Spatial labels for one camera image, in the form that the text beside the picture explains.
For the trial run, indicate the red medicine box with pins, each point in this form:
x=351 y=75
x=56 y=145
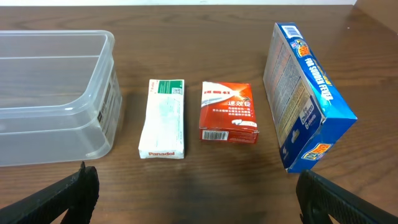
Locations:
x=227 y=113

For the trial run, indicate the white Panadol box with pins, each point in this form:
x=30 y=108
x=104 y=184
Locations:
x=163 y=131

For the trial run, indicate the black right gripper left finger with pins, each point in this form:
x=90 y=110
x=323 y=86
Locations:
x=74 y=196

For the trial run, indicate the clear plastic container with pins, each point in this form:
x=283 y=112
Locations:
x=60 y=96

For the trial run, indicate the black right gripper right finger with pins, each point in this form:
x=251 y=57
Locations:
x=321 y=201

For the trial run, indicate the blue Kool Fever box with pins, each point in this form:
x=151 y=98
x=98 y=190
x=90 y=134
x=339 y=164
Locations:
x=308 y=112

